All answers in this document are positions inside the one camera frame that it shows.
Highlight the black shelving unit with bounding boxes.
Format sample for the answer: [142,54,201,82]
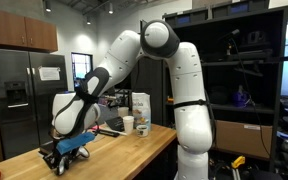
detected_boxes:
[161,5,288,173]

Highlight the black notebook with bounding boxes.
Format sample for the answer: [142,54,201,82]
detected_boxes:
[104,115,125,133]

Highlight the glass panel door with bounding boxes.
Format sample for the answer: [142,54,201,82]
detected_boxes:
[70,51,95,93]

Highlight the white marker pen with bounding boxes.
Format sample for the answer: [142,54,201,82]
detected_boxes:
[112,129,128,137]

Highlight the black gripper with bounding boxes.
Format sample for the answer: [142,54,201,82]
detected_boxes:
[42,134,79,170]

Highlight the white paper bag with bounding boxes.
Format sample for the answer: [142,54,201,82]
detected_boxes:
[131,92,153,132]

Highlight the silver game controller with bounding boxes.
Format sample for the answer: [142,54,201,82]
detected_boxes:
[55,145,91,177]

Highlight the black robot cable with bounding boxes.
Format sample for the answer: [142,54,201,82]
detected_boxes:
[172,94,217,149]

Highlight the brown cardboard box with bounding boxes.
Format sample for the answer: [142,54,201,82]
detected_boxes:
[215,119,274,160]

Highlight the purple spray bottle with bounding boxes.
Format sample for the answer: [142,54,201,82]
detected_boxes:
[231,84,252,109]

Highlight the black box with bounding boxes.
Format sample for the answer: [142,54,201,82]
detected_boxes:
[38,139,57,157]

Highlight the stainless steel refrigerator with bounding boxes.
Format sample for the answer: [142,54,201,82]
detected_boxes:
[0,47,73,160]

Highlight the black remote control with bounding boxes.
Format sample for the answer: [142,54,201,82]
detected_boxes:
[95,128,120,138]

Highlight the white paper sheet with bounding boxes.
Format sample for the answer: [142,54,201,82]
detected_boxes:
[37,65,62,82]

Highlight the yellow handled tool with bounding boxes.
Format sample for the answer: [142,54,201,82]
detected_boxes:
[230,155,247,170]

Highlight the white plastic cup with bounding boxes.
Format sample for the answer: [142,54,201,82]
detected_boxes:
[117,106,131,119]

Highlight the white ceramic mug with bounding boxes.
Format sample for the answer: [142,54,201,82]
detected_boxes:
[135,124,150,138]

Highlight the wooden wall cabinets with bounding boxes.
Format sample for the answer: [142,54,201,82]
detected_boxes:
[0,6,59,53]

